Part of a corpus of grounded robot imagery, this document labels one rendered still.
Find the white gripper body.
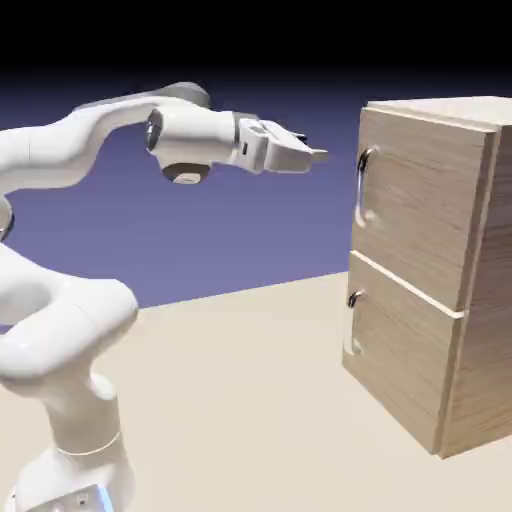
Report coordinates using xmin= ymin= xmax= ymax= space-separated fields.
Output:
xmin=262 ymin=119 xmax=314 ymax=175

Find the large light wood cabinet door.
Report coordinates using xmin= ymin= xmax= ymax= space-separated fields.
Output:
xmin=350 ymin=106 xmax=501 ymax=313

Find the light wood cabinet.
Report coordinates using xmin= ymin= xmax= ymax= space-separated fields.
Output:
xmin=342 ymin=95 xmax=512 ymax=460

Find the small light wood cabinet door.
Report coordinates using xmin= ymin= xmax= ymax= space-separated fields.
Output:
xmin=342 ymin=250 xmax=467 ymax=455

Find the long curved metal handle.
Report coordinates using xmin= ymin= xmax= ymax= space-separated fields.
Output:
xmin=354 ymin=146 xmax=380 ymax=229

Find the short curved metal handle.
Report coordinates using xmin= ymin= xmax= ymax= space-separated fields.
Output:
xmin=343 ymin=288 xmax=366 ymax=357

